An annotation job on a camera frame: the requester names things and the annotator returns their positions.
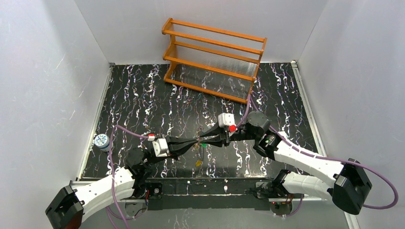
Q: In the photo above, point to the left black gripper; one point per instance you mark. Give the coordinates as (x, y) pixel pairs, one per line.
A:
(170, 146)

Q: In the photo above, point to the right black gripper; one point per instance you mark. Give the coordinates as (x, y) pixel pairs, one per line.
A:
(227, 136)

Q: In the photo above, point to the silver metal keyring plate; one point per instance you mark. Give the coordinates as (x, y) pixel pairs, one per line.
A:
(200, 150)

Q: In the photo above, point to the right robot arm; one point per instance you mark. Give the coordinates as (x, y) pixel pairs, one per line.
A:
(345, 183)

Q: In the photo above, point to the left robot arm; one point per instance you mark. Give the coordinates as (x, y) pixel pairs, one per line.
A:
(72, 206)

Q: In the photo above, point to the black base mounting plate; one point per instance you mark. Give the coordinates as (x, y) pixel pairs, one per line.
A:
(215, 193)

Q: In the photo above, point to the blue white round tin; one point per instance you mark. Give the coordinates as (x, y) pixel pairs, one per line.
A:
(102, 141)

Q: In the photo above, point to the orange wooden rack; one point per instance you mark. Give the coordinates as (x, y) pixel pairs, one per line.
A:
(211, 60)

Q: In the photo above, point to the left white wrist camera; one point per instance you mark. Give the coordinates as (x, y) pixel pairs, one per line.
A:
(160, 146)

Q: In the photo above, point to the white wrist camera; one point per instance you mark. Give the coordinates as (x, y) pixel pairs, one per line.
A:
(160, 146)
(226, 120)

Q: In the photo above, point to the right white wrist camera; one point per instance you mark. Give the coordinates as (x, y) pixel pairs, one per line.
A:
(226, 120)

